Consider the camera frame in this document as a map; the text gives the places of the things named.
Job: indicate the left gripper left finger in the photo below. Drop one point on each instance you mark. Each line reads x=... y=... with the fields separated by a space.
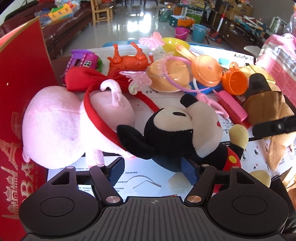
x=104 y=179

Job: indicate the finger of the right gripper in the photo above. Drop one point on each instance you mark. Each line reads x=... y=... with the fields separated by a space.
x=275 y=127

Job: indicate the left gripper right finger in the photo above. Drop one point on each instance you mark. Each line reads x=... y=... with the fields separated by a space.
x=201 y=178

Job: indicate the black Mickey plush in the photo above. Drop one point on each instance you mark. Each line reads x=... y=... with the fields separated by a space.
x=192 y=132

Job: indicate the brown plush slipper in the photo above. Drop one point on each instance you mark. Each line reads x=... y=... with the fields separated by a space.
x=264 y=102

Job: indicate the pink toy knife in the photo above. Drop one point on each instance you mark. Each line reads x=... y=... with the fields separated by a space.
x=230 y=101

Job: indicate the white instruction sheet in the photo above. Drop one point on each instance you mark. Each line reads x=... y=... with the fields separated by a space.
x=161 y=177

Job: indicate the pink pig plush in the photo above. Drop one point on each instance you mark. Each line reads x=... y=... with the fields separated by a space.
x=56 y=130

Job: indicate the orange toy cup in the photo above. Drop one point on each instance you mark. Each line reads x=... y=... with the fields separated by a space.
x=234 y=81

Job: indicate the pink patterned bag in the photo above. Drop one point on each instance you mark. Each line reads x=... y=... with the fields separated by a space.
x=277 y=57

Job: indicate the cyan plastic lid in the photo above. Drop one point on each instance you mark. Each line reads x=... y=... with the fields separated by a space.
x=223 y=62

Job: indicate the orange toy pan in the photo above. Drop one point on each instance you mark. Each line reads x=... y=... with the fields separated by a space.
x=206 y=70

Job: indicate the pink butterfly headband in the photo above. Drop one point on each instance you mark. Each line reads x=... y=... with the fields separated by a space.
x=168 y=74

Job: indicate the red bow headband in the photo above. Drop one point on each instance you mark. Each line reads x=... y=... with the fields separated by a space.
x=90 y=81

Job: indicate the orange toy bowl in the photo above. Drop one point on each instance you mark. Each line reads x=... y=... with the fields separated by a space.
x=169 y=74

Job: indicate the orange toy crab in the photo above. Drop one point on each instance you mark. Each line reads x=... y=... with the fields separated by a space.
x=137 y=62

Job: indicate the purple toy house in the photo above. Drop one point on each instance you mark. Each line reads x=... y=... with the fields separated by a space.
x=83 y=58

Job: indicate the teal plastic bucket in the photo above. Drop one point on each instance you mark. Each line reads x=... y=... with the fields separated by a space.
x=198 y=33

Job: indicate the red gift box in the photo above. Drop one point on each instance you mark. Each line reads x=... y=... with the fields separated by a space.
x=25 y=69

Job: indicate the yellow plastic bowl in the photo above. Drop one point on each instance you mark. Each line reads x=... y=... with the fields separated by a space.
x=171 y=44

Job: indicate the magenta plastic bucket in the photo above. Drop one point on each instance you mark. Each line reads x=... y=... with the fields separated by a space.
x=181 y=33

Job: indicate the dark red leather sofa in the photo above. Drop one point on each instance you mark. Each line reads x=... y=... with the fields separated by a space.
x=56 y=34

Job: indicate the wooden chair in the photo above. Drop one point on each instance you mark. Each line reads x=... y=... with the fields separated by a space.
x=101 y=12

